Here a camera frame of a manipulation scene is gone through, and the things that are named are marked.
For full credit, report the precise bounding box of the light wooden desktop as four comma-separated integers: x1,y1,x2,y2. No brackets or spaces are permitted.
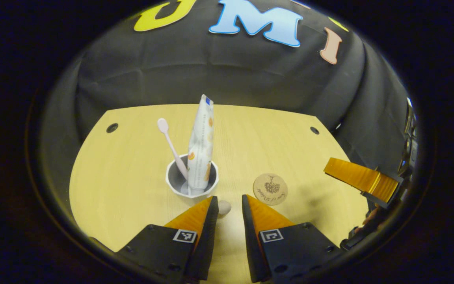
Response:
69,104,369,284

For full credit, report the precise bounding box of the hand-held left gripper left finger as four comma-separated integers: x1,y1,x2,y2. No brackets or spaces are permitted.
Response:
115,196,220,281

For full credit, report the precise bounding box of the white toothpaste tube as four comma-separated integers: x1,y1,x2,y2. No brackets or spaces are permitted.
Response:
187,94,214,196

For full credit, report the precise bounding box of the pale pink toothbrush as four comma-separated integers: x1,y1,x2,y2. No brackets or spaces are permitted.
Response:
157,118,189,181

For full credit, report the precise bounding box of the white cup with wooden handle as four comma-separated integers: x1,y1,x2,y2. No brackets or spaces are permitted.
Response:
166,154,232,215

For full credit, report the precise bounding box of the round wooden coaster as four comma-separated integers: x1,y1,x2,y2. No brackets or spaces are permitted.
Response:
253,173,288,206

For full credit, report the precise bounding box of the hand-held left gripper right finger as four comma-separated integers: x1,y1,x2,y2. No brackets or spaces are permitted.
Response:
242,194,344,283

